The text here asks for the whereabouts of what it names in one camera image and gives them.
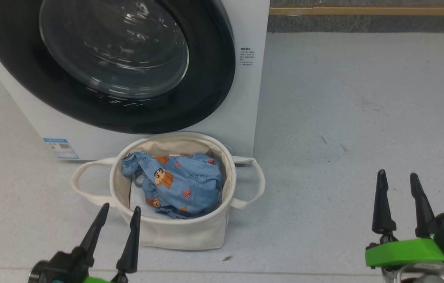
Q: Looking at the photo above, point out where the cream fabric laundry basket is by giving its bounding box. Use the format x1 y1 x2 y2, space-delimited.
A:
71 131 267 251

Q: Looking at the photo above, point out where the white washing machine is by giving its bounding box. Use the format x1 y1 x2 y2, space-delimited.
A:
0 0 271 162

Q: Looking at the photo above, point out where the dark round washing machine door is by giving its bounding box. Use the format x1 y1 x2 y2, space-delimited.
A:
0 0 236 135

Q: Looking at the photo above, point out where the small printed text sticker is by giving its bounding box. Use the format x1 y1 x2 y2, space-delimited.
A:
240 48 255 66

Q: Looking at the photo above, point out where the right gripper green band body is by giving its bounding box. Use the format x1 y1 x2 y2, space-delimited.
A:
365 233 444 272

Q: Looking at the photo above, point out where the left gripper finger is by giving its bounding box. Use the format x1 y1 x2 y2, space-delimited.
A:
116 206 142 274
73 202 111 266

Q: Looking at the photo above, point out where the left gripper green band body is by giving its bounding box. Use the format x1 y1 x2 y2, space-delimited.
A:
82 272 129 283

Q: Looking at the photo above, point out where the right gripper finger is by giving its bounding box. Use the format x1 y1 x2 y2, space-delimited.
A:
409 173 437 239
371 169 397 242

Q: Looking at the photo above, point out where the white basket liner cloth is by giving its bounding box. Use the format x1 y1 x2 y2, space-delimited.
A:
129 153 224 219

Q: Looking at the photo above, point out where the blue cartoon print garment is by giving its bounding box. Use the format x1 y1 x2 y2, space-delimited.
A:
121 151 223 220

